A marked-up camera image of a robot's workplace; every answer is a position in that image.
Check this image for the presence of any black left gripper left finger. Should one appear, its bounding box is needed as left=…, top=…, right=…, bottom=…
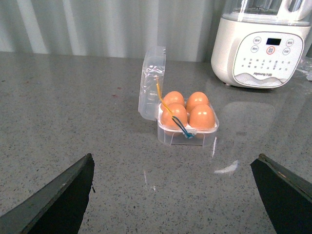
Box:
left=0, top=153, right=95, bottom=234

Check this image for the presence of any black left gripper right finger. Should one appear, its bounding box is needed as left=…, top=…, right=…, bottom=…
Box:
left=251, top=154, right=312, bottom=234

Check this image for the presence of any brown egg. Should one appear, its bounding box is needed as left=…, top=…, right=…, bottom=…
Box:
left=186, top=92, right=210, bottom=113
left=163, top=91, right=184, bottom=106
left=160, top=102, right=188, bottom=129
left=189, top=104, right=215, bottom=129

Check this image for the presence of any clear plastic egg box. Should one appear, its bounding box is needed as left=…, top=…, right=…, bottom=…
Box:
left=138, top=46, right=219, bottom=147

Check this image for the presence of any brown egg in box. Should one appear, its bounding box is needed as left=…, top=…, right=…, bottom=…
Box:
left=163, top=91, right=184, bottom=106
left=186, top=92, right=210, bottom=113
left=160, top=102, right=188, bottom=129

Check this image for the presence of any blue rubber band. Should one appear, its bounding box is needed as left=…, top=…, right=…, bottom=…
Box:
left=172, top=116, right=194, bottom=139

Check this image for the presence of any clear plastic bag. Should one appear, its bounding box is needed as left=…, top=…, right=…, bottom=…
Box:
left=296, top=57, right=312, bottom=81

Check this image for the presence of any cream soy milk maker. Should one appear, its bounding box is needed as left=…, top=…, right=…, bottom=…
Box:
left=211, top=0, right=312, bottom=89

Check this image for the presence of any yellow rubber band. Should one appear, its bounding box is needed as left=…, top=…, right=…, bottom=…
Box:
left=156, top=77, right=180, bottom=125

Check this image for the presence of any grey curtain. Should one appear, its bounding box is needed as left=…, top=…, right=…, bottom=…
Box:
left=0, top=0, right=225, bottom=61

